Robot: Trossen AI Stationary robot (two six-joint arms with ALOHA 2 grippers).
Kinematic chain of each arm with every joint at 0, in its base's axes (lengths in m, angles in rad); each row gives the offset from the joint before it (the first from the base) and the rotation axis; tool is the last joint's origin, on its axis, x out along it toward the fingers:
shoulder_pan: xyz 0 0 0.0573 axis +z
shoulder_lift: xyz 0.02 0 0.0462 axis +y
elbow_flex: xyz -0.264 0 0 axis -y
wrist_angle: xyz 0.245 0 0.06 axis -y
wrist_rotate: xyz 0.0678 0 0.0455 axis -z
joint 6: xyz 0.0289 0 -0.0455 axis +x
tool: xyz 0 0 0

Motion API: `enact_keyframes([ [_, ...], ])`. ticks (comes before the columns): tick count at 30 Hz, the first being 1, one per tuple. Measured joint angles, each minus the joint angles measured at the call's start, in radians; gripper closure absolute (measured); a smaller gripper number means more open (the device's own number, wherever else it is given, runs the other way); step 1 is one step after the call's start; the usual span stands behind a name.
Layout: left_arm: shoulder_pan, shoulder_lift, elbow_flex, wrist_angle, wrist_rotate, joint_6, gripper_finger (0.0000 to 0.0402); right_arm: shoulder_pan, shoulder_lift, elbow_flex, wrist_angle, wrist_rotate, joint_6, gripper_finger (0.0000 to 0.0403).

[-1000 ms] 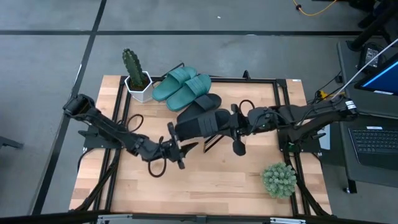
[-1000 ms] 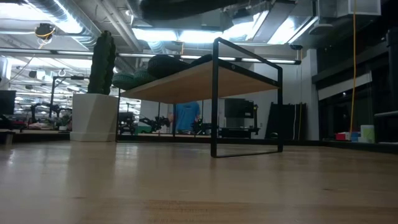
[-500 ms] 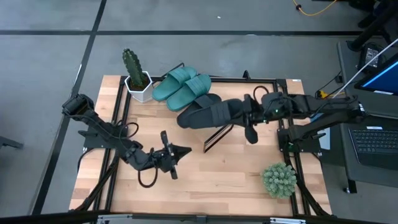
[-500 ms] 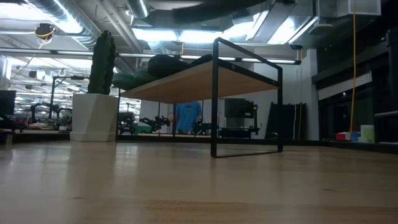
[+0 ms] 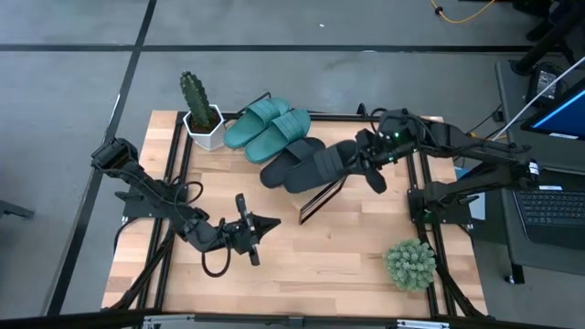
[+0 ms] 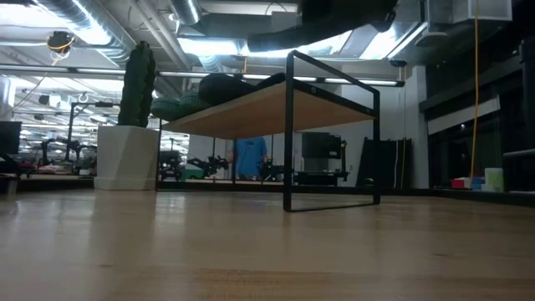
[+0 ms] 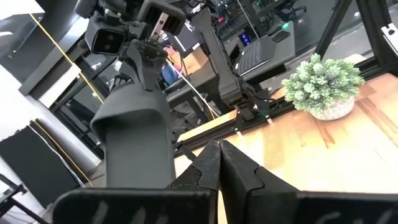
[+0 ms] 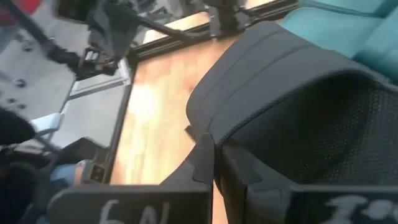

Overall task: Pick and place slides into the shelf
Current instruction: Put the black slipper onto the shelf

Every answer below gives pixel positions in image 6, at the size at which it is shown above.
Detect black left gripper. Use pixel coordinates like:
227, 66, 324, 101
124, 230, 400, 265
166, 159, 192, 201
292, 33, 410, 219
299, 0, 399, 33

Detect black rubber slide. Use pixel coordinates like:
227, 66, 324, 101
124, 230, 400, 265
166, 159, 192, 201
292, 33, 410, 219
246, 20, 360, 54
197, 73, 288, 106

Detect green rubber slide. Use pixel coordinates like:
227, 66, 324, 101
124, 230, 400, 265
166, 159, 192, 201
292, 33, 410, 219
179, 92, 210, 119
150, 96, 186, 123

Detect black machine cabinet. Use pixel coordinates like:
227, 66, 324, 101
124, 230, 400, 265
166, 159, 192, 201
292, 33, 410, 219
294, 131, 350, 186

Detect black leaning panels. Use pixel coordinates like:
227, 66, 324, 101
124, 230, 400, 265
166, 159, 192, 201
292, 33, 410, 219
356, 137, 414, 189

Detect person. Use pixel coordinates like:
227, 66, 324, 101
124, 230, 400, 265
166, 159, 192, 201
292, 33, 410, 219
227, 135, 269, 180

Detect tall green cactus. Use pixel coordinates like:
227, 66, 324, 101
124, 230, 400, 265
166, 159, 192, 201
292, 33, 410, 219
117, 40, 157, 129

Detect green and white box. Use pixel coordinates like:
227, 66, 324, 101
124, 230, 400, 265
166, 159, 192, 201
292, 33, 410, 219
484, 167, 505, 193

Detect long ceiling light bar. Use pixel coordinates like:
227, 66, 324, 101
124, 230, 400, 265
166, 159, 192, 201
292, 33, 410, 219
0, 64, 405, 88

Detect white hexagonal plant pot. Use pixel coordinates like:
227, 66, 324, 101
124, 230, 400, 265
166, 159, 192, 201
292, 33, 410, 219
94, 124, 161, 191

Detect black background monitor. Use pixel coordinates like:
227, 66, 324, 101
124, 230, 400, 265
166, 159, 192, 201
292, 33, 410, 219
0, 120, 23, 156

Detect wooden shelf with black frame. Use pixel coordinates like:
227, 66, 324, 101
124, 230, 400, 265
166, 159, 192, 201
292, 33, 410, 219
155, 48, 382, 213

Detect yellow cable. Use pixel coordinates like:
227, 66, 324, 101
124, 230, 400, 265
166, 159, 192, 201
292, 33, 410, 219
469, 0, 482, 181

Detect silver ventilation duct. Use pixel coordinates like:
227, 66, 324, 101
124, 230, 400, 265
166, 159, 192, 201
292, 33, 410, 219
33, 0, 139, 64

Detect yellow ceiling cable reel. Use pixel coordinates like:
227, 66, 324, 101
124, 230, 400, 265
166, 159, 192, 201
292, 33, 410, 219
45, 30, 77, 56

